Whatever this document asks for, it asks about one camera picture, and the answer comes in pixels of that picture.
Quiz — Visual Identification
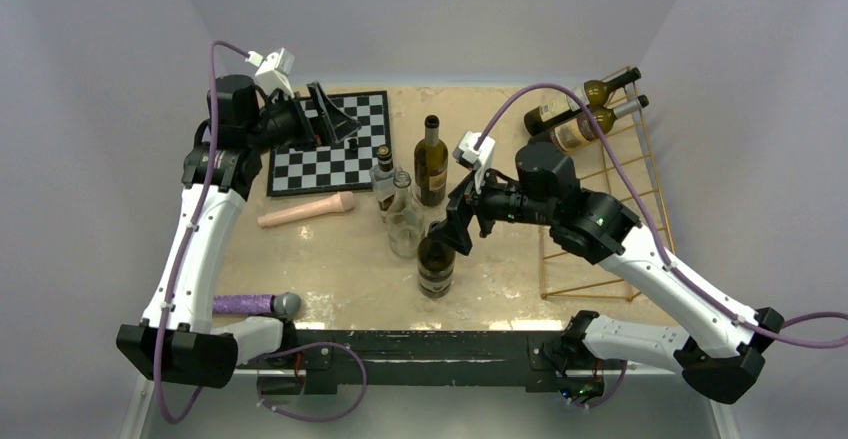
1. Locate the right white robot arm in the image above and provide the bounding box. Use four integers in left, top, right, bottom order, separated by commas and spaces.
431, 137, 784, 404

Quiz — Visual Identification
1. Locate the purple glitter microphone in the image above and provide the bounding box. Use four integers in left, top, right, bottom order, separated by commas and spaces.
212, 292, 302, 319

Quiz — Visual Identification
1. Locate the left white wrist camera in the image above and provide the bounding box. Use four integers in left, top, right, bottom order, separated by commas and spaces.
244, 48, 294, 99

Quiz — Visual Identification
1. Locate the dark wine bottle white label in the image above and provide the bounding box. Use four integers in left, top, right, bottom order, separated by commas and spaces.
416, 221, 456, 299

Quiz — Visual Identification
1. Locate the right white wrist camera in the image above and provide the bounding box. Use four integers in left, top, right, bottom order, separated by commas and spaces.
452, 131, 495, 193

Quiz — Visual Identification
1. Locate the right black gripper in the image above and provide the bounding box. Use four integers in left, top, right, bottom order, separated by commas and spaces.
428, 157, 556, 254

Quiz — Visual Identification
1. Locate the dark wine bottle cream label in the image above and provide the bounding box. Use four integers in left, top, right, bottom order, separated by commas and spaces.
524, 67, 642, 136

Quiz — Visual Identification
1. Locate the clear square liquor bottle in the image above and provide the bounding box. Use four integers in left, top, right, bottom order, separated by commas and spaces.
369, 145, 396, 222

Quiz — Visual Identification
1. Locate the black mounting base bar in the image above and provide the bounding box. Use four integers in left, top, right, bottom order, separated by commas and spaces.
246, 329, 623, 394

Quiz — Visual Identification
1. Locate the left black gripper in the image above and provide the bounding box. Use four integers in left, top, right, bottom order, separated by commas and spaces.
245, 81, 359, 155

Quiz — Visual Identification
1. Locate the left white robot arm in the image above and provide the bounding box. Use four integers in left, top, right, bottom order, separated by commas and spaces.
116, 75, 361, 389

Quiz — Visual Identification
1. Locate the clear glass bottle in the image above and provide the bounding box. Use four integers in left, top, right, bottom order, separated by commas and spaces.
386, 171, 424, 258

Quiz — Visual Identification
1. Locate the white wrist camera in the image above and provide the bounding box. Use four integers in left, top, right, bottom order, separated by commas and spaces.
244, 48, 294, 99
452, 131, 495, 193

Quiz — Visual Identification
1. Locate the black white chessboard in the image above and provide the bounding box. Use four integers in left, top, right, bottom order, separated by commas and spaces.
267, 90, 392, 197

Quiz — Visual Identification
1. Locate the dark wine bottle gold label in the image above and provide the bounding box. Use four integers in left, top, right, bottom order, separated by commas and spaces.
528, 95, 649, 152

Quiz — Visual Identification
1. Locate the tall green wine bottle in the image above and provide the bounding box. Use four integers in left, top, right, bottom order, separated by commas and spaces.
414, 115, 448, 207

